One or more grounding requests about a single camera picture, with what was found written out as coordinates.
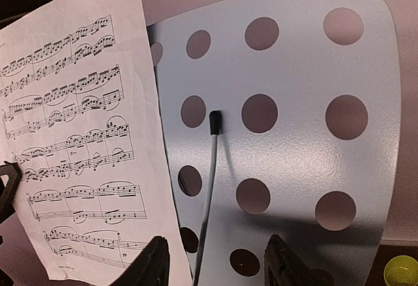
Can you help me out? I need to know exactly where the light blue music stand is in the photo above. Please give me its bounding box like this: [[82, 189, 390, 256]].
[[148, 0, 401, 285]]

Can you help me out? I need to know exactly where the white sheet music page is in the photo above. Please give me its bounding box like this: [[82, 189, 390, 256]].
[[1, 0, 191, 285]]

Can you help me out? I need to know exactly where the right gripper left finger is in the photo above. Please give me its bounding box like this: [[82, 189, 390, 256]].
[[120, 236, 170, 285]]

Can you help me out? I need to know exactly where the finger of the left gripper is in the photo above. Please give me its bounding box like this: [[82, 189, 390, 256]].
[[1, 161, 22, 223]]

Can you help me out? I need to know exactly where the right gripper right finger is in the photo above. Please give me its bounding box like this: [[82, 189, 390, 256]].
[[264, 234, 335, 286]]

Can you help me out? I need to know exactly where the yellow-green bowl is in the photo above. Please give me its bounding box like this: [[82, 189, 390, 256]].
[[383, 255, 417, 286]]

